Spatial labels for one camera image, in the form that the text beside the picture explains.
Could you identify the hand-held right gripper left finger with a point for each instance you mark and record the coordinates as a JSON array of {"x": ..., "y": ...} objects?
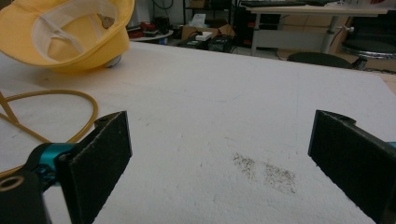
[{"x": 96, "y": 158}]

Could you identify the white-topped office desk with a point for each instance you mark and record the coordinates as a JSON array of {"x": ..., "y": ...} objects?
[{"x": 314, "y": 11}]

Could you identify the red tool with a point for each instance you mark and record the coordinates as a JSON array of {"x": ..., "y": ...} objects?
[{"x": 146, "y": 26}]

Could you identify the small white box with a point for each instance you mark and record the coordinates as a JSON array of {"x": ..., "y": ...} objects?
[{"x": 204, "y": 35}]

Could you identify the grey round object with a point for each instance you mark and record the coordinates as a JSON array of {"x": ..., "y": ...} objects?
[{"x": 112, "y": 61}]

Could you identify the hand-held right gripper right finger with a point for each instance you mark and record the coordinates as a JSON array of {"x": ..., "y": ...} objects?
[{"x": 351, "y": 155}]

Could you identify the dark round stool seat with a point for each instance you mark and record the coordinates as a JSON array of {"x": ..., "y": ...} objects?
[{"x": 320, "y": 59}]

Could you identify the black crate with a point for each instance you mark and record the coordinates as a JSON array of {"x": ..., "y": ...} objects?
[{"x": 220, "y": 43}]

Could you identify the white paper bag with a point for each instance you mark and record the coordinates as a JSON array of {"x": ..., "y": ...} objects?
[{"x": 198, "y": 20}]

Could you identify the yellow bucket hat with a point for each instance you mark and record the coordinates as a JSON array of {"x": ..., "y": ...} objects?
[{"x": 18, "y": 28}]

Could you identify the brown cardboard box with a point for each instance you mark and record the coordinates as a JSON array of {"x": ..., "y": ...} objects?
[{"x": 190, "y": 31}]

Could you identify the black office chair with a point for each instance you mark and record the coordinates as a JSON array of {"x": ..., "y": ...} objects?
[{"x": 370, "y": 46}]

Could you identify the white round side table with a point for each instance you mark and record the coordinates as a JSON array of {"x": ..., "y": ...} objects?
[{"x": 152, "y": 37}]

